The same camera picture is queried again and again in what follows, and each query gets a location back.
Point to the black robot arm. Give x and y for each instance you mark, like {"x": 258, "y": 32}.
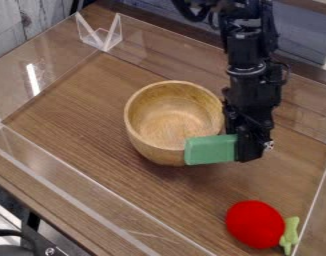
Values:
{"x": 245, "y": 22}

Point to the red plush tomato toy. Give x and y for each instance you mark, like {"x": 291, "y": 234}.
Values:
{"x": 257, "y": 225}

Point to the brown wooden bowl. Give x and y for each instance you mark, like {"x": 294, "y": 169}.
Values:
{"x": 167, "y": 112}

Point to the green rectangular block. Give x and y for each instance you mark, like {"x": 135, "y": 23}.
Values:
{"x": 210, "y": 149}

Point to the clear acrylic corner bracket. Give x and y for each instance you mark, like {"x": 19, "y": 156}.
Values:
{"x": 103, "y": 39}

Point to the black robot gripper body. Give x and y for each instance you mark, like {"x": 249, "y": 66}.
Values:
{"x": 253, "y": 95}

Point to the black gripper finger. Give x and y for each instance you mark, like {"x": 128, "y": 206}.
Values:
{"x": 254, "y": 141}

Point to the clear acrylic tray wall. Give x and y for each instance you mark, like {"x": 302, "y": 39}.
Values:
{"x": 95, "y": 215}

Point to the black table leg bracket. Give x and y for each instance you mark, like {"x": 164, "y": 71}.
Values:
{"x": 42, "y": 245}

